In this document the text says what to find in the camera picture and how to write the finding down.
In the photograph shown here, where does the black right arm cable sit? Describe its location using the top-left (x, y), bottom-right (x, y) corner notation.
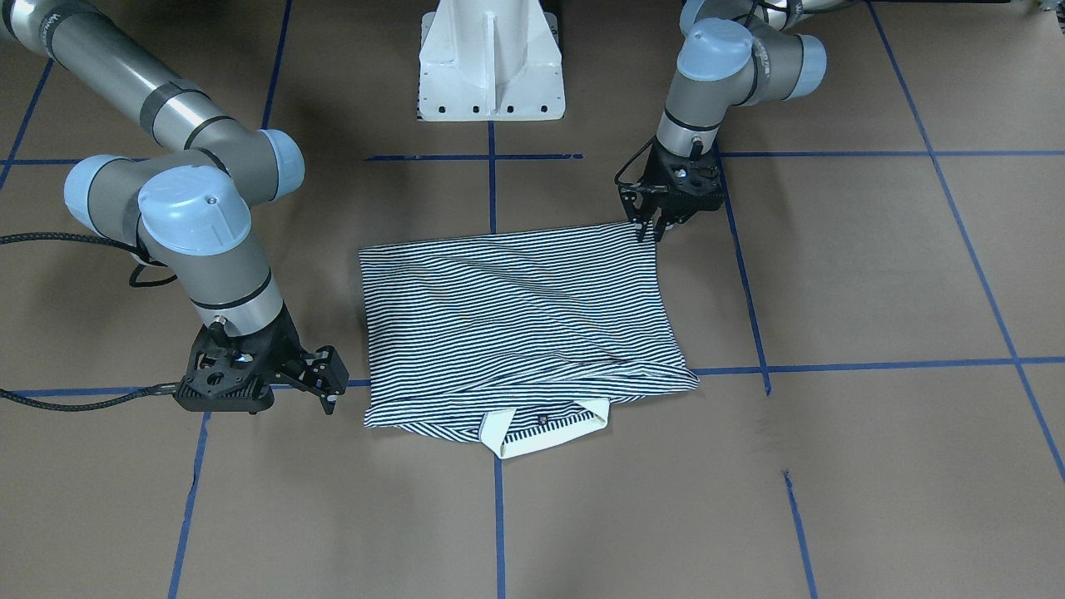
top-left (0, 231), bottom-right (180, 412)

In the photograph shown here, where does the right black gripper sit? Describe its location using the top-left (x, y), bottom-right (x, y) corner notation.
top-left (173, 306), bottom-right (349, 414)

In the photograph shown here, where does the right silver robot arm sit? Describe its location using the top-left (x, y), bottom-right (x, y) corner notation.
top-left (2, 1), bottom-right (349, 414)

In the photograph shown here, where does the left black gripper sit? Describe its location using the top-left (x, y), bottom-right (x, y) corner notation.
top-left (616, 137), bottom-right (724, 243)

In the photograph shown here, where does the navy white striped polo shirt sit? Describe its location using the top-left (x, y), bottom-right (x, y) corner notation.
top-left (358, 223), bottom-right (699, 459)

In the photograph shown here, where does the white camera mast post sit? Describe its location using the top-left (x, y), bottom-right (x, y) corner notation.
top-left (416, 1), bottom-right (567, 122)

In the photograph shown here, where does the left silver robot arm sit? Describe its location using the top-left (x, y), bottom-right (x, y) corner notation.
top-left (615, 1), bottom-right (849, 241)

